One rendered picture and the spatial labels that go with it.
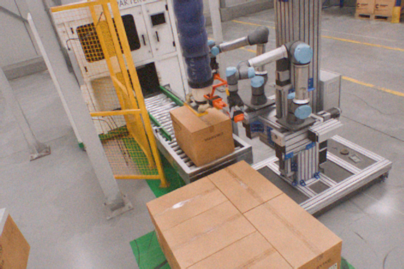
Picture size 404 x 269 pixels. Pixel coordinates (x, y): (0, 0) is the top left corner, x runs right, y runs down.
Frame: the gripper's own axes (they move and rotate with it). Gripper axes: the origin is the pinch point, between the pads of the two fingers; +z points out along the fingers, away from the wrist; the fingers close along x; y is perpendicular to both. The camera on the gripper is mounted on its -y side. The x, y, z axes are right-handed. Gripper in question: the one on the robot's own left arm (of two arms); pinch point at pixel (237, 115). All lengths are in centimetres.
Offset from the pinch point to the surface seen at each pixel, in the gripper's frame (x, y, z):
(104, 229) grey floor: 125, 88, 125
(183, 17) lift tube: 10, 53, -66
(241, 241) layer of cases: 30, -45, 70
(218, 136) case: -4, 52, 44
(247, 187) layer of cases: -3, 2, 70
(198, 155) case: 19, 51, 55
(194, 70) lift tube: 8, 53, -24
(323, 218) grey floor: -67, -19, 124
